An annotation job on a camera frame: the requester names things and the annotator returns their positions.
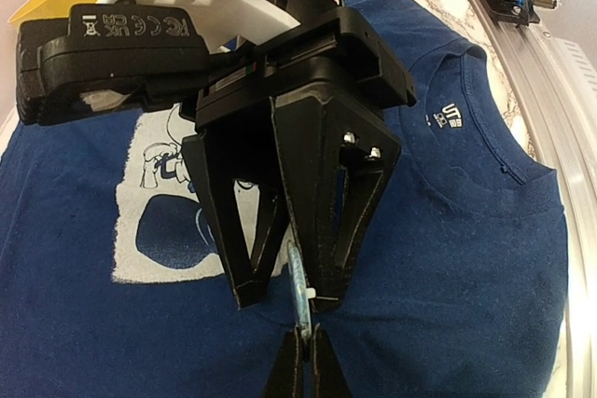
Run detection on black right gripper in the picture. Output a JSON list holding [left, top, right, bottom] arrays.
[[179, 0, 416, 312]]

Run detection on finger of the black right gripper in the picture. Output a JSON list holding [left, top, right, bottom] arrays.
[[182, 130, 289, 308]]

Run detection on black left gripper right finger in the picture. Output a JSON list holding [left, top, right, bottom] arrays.
[[310, 324, 353, 398]]

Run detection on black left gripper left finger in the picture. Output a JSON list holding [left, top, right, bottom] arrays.
[[263, 328, 303, 398]]

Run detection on navy blue printed t-shirt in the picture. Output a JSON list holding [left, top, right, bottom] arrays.
[[1, 0, 568, 397]]

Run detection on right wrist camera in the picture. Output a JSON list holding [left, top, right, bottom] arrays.
[[16, 0, 298, 126]]

